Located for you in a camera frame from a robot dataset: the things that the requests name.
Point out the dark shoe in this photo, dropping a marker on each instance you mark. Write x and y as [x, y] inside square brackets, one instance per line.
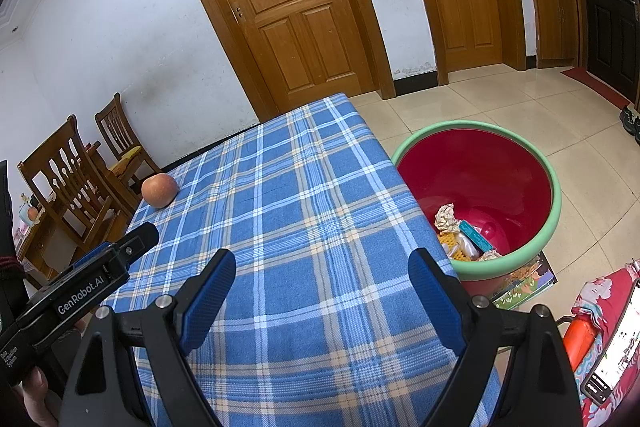
[626, 117]
[636, 127]

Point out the small wooden desk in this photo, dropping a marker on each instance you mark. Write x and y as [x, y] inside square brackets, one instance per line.
[45, 252]

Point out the colourful picture book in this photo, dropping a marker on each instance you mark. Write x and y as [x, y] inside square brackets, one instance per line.
[525, 279]

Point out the orange cylinder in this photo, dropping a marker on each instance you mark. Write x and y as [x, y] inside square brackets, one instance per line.
[580, 339]

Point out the small wooden chair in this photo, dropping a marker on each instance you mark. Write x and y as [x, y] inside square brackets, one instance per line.
[112, 122]

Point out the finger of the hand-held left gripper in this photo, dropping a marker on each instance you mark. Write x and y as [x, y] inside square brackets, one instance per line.
[140, 242]
[92, 254]

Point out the dark entrance door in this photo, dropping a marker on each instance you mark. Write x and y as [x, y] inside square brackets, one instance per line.
[610, 7]

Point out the yellow-orange foam net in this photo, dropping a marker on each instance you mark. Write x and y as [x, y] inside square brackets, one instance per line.
[449, 241]

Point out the yellow seat cushion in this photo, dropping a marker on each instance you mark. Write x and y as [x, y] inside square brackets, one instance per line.
[127, 157]

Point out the clear plastic bottle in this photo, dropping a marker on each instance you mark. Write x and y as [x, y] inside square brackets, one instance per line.
[470, 251]

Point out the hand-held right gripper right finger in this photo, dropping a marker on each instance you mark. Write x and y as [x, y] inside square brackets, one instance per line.
[435, 302]

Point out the wide wooden panel door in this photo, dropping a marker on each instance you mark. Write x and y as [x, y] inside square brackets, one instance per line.
[290, 7]

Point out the red door mat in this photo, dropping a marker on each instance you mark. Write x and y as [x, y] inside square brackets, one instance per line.
[595, 86]

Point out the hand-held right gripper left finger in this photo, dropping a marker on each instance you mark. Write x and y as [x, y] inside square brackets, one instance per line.
[207, 302]

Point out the teal and white carton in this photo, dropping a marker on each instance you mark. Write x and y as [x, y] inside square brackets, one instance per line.
[475, 234]

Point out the white paper ball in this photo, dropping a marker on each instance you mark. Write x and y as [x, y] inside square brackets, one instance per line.
[446, 218]

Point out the large wooden chair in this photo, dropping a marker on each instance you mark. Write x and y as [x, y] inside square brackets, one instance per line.
[65, 167]

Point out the person's left hand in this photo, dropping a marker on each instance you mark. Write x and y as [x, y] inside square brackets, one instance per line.
[37, 399]

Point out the smartphone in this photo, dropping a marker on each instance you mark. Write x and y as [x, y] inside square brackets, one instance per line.
[612, 357]

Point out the red bucket with green rim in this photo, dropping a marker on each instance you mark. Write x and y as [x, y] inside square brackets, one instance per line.
[475, 177]

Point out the small wooden cabinet door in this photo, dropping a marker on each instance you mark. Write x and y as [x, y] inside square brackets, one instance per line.
[555, 22]

